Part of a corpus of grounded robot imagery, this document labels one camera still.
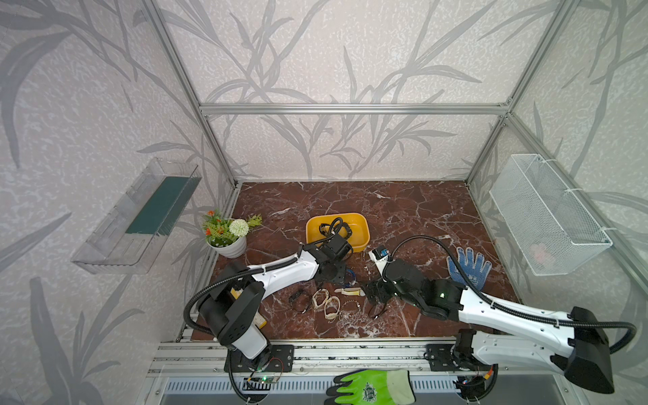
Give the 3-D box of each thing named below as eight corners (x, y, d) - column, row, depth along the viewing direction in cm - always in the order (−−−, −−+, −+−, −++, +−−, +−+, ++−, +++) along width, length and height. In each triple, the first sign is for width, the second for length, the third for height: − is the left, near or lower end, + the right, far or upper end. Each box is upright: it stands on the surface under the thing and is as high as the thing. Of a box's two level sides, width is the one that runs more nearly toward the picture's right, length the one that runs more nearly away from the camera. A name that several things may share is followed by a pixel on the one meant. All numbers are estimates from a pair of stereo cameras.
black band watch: (290, 312, 84) (288, 308, 81) (292, 294, 88) (290, 289, 85) (308, 312, 84) (307, 308, 81) (309, 294, 88) (308, 289, 85)
